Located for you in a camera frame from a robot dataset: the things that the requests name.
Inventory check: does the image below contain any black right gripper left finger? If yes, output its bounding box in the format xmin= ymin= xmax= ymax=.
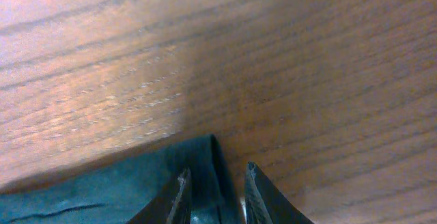
xmin=127 ymin=168 xmax=192 ymax=224

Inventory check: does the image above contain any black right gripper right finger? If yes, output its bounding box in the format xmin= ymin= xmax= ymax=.
xmin=244 ymin=162 xmax=313 ymax=224

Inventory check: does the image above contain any black nike t-shirt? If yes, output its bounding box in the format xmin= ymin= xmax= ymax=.
xmin=1 ymin=135 xmax=241 ymax=223

